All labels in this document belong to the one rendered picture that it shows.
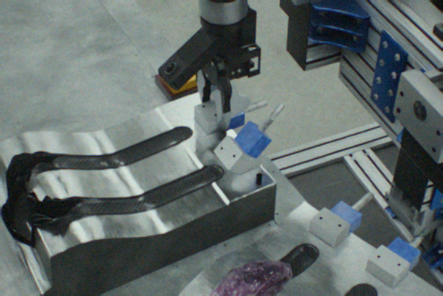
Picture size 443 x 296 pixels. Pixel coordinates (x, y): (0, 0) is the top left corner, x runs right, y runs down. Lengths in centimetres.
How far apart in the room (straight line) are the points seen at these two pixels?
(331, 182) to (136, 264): 108
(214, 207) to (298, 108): 157
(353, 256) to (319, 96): 164
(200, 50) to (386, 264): 42
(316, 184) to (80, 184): 109
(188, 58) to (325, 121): 153
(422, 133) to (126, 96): 59
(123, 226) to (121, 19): 71
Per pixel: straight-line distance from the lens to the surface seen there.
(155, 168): 124
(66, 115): 149
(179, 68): 117
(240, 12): 115
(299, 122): 265
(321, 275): 114
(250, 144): 120
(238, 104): 126
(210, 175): 122
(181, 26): 310
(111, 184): 121
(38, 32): 172
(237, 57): 120
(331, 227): 116
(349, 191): 215
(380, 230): 207
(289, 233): 118
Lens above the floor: 176
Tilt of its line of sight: 44 degrees down
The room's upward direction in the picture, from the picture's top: straight up
